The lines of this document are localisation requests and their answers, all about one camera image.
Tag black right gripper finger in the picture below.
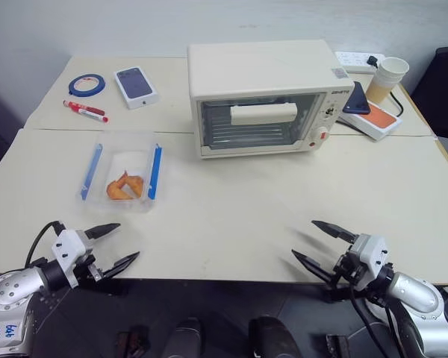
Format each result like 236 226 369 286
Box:
311 219 358 245
290 249 337 286

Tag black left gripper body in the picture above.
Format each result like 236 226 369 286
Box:
73 253 115 286

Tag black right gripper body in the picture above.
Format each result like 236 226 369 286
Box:
332 250 364 295

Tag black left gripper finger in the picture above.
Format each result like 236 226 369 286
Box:
101 251 141 280
84 222 122 241

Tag clear plastic container blue clips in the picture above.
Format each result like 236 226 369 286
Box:
75 131 164 214

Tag cream toaster oven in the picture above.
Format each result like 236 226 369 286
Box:
187 40 355 160

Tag orange fried chicken wing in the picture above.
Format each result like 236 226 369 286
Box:
106 170 140 201

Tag blue container latch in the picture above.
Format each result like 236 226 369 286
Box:
81 143 105 199
148 145 164 200

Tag small brown block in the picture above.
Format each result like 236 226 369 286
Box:
325 333 350 358

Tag dark rounded shape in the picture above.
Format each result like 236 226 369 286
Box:
172 316 203 358
248 315 304 358

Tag white box orange print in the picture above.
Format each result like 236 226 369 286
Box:
337 102 403 142

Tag red marker pen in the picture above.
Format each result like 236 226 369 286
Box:
63 99 110 123

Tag dark blue smartphone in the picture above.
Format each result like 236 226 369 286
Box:
342 81 371 116

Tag white phone box dark print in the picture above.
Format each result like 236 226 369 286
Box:
113 66 161 110

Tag blue tape roll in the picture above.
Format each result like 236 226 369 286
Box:
68 73 107 98

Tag stacked paper cups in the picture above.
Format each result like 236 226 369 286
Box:
365 57 410 104

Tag white power strip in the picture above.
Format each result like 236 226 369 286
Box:
335 51 385 75

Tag black chair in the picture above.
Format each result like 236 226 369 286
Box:
410 46 448 141

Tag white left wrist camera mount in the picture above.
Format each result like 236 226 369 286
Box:
51 229 96 289

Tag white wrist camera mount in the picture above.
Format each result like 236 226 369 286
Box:
348 233 391 281
51 229 96 289

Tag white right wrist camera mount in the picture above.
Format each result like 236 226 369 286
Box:
348 233 391 281

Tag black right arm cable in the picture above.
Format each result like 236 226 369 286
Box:
349 285 402 358

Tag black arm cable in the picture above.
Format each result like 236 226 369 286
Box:
24 220 66 268
349 285 402 358

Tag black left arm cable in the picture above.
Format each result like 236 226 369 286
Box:
24 220 66 268

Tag glass oven door with handle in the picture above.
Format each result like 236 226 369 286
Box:
196 92 328 152

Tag black power cable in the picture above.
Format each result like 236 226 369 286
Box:
389 90 405 117

